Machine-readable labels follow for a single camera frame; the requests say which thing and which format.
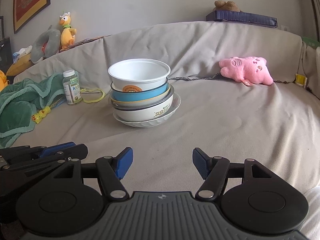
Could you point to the yellow cushion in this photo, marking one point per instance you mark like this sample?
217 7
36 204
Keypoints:
18 66

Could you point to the blue enamel bowl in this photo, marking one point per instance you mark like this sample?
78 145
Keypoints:
140 95

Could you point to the grey neck pillow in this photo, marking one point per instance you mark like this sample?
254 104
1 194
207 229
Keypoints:
47 42

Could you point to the clear bottle white cap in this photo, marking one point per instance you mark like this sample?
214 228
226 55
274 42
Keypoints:
72 90

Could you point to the yellow duck plush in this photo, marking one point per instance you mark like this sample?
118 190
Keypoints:
67 33

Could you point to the white paper bowl orange logo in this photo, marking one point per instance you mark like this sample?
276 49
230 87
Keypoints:
137 73

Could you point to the white bowl printed side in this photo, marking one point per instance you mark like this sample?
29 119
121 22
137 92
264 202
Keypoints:
140 115

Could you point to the dark blue box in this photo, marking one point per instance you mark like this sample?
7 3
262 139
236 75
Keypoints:
240 17

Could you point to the stainless steel bowl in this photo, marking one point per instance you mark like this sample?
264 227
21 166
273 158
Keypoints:
132 110

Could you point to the large framed picture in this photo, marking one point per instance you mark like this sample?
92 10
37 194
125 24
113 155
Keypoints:
30 2

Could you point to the brown teddy bear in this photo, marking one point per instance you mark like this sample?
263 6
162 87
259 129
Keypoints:
226 6

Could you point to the pink plush toy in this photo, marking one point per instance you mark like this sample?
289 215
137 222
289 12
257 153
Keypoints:
247 71

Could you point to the striped curtain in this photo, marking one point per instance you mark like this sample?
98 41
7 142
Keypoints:
315 2

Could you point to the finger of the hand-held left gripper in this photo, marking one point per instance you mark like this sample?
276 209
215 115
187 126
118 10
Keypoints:
77 151
57 147

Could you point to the white bowl yellow rim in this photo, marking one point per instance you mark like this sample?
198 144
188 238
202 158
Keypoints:
140 103

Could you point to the beige covered sofa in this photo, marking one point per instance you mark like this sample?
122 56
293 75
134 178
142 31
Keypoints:
225 130

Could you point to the white floral plate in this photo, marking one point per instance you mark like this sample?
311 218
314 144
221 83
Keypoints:
172 107

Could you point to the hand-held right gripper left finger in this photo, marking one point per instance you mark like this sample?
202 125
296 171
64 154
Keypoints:
123 163

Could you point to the small yellow toy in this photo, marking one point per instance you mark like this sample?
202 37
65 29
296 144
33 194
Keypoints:
40 115

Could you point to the green blanket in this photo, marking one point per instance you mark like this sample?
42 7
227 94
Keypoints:
17 105

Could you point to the yellow clip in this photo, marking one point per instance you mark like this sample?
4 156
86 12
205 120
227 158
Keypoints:
300 80

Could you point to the green packet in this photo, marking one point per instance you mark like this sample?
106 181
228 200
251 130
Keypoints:
311 42

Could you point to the white wall socket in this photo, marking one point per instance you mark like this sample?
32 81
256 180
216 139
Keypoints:
284 28

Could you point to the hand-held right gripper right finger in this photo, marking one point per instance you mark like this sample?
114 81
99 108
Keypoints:
201 163

